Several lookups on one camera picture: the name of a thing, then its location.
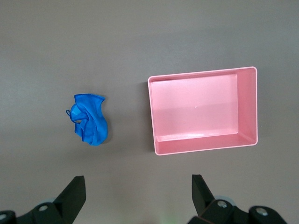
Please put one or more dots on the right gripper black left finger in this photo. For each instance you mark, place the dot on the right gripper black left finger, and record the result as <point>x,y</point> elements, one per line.
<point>67,200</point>

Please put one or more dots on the pink plastic box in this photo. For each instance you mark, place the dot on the pink plastic box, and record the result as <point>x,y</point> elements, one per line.
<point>196,109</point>

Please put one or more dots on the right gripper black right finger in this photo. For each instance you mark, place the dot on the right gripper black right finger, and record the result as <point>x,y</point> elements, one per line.
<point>203,200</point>

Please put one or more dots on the blue cloth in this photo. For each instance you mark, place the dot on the blue cloth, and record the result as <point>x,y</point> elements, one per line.
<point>93,121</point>

